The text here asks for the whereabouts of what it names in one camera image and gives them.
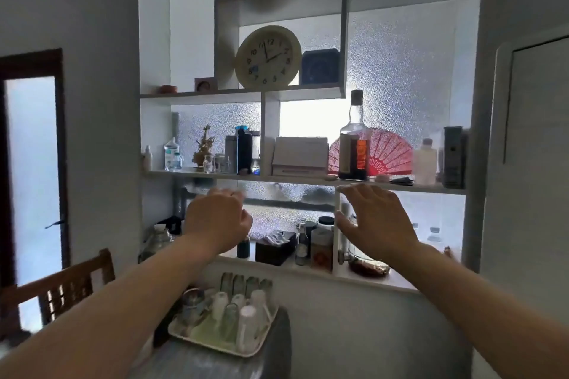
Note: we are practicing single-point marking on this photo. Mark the golden figurine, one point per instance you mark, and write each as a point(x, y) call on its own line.
point(204, 147)

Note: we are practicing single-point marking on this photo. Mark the white wall shelf unit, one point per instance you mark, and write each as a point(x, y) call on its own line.
point(311, 3)

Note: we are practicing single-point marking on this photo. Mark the cluster of upturned cups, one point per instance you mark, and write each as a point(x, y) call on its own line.
point(233, 307)

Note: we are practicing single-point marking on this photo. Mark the red folding fan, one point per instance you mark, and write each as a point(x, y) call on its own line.
point(391, 152)

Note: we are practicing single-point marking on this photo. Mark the grey canister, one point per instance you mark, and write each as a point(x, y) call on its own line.
point(230, 152)

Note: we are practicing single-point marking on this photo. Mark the small dark bottle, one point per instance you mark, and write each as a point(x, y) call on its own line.
point(243, 249)

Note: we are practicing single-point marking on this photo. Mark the clear liquor bottle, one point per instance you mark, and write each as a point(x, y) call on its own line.
point(354, 147)

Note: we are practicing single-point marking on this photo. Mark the small pink object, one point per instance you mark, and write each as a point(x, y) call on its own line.
point(382, 178)

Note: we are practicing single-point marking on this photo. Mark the blue box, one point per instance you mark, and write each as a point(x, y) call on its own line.
point(320, 68)

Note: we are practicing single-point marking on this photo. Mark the wooden chair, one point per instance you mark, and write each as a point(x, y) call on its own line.
point(66, 281)

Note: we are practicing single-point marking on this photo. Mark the white drying tray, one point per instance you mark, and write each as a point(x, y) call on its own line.
point(213, 341)

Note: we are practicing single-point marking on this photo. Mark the white panel door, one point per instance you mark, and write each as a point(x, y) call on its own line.
point(533, 147)

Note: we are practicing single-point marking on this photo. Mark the black tissue box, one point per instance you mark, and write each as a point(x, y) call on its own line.
point(273, 252)

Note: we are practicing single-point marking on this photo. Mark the large lidded glass jar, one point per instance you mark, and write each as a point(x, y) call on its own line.
point(155, 243)

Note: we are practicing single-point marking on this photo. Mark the small white dropper bottle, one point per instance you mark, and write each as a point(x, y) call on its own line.
point(147, 161)

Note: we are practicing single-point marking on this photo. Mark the small drinking glass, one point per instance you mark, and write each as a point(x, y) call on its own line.
point(208, 164)

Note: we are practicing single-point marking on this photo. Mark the person's left forearm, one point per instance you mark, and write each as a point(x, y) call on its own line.
point(111, 307)

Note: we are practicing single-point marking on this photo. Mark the jar with black lid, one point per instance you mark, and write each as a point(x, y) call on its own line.
point(322, 245)

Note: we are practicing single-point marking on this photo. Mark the person's left hand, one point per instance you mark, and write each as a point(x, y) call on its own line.
point(215, 221)

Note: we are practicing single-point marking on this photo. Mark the person's left thumb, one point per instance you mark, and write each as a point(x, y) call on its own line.
point(246, 222)

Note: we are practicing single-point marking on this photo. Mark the white plastic bottle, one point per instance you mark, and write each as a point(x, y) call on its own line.
point(425, 165)

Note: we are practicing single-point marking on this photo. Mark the tall dark box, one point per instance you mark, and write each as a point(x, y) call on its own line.
point(453, 156)

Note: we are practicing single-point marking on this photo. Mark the person's right thumb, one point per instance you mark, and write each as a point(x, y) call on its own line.
point(345, 225)

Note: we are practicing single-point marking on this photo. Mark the round cream wall clock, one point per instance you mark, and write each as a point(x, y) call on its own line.
point(268, 57)

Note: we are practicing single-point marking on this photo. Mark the person's right forearm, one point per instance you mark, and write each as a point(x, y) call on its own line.
point(480, 312)

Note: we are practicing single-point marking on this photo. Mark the small black object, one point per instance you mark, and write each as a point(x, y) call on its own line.
point(401, 180)

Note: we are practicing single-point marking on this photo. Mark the clear water bottle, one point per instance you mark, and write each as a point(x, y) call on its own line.
point(170, 156)

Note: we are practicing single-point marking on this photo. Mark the dark framed glass door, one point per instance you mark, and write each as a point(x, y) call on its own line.
point(33, 170)

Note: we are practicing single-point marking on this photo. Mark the glass mug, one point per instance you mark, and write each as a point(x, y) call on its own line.
point(222, 164)

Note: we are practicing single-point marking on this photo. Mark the person's right hand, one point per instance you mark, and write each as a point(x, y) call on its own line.
point(378, 225)

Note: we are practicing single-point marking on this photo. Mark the white desk calendar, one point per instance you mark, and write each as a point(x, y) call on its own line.
point(300, 154)

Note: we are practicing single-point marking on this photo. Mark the dark blue tumbler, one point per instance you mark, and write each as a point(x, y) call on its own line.
point(244, 152)

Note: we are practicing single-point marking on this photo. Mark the slim glass bottle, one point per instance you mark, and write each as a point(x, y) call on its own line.
point(302, 245)

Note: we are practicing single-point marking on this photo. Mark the small picture frame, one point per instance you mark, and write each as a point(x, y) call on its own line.
point(205, 85)

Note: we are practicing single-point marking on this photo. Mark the small brown bowl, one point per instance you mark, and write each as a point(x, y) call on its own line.
point(168, 89)

